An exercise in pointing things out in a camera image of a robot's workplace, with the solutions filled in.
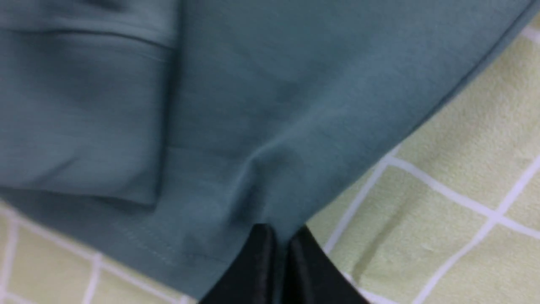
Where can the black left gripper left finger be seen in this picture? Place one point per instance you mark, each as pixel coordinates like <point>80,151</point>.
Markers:
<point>249,279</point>

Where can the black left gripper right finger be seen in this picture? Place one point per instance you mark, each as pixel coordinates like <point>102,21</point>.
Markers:
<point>311,278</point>

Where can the green long sleeve shirt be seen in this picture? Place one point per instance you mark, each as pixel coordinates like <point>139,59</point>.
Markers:
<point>161,131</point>

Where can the green checkered tablecloth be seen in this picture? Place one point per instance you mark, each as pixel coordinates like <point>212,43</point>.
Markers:
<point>452,215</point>

